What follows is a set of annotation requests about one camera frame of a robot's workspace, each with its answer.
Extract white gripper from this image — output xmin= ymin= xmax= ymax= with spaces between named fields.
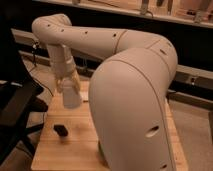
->
xmin=52 ymin=59 xmax=81 ymax=93

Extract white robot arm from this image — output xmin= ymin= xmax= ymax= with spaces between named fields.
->
xmin=32 ymin=14 xmax=178 ymax=171

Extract dark eraser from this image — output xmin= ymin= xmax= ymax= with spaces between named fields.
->
xmin=54 ymin=125 xmax=68 ymax=137

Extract white crumpled cloth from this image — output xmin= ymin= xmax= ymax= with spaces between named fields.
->
xmin=81 ymin=92 xmax=89 ymax=102

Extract black office chair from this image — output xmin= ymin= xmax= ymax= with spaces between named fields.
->
xmin=0 ymin=19 xmax=48 ymax=165

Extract black hanging cable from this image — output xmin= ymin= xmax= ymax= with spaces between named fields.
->
xmin=30 ymin=40 xmax=55 ymax=98

